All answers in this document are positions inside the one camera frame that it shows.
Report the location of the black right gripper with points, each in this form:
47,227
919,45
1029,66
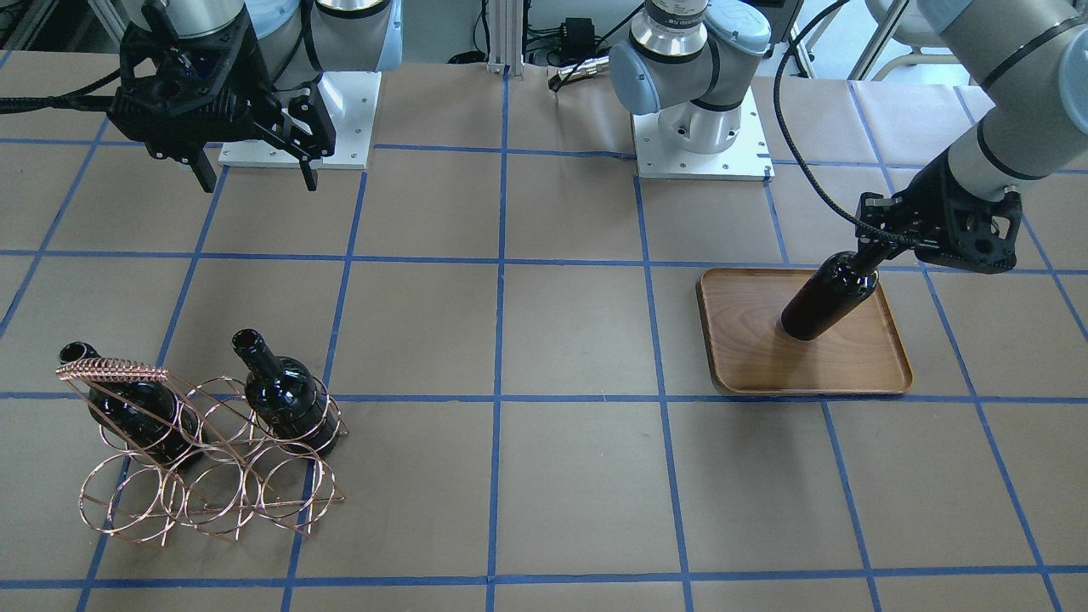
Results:
260,78

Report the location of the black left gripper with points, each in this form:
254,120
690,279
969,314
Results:
937,197

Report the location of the black wine bottle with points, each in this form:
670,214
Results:
286,397
151,417
839,285

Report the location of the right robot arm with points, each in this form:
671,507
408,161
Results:
319,43

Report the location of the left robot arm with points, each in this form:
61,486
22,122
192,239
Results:
691,62

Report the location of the black box behind table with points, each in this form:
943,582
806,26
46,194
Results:
577,37

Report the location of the aluminium frame post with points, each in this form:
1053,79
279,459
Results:
505,37

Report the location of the copper wire bottle basket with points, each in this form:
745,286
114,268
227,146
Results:
233,472

